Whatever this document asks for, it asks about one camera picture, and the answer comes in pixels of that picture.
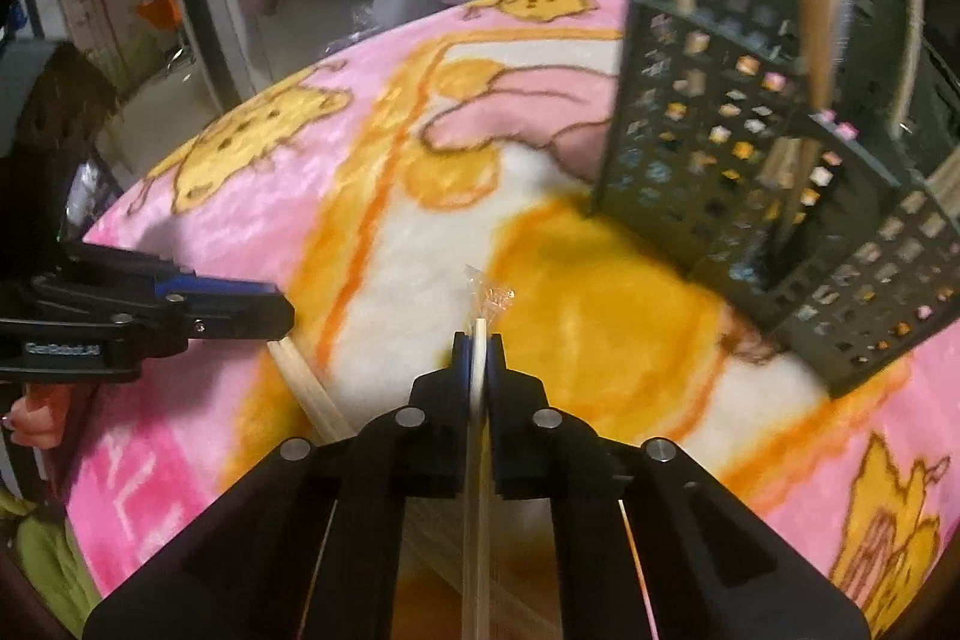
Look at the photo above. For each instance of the person's left hand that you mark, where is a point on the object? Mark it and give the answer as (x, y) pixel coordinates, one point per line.
(34, 419)

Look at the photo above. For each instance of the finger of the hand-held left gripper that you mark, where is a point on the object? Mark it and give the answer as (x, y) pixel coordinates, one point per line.
(240, 314)
(127, 265)

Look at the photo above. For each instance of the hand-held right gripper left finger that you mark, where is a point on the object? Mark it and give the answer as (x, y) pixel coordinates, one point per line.
(442, 400)

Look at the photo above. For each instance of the green plastic utensil holder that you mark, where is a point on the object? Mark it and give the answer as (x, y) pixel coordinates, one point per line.
(675, 108)

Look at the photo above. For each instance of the orange object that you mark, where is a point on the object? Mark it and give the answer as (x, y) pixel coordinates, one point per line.
(159, 12)

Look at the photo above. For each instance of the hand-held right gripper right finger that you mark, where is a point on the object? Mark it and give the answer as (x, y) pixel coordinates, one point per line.
(517, 400)

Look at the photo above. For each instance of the pink printed blanket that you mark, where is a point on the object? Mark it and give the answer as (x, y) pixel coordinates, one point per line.
(600, 347)

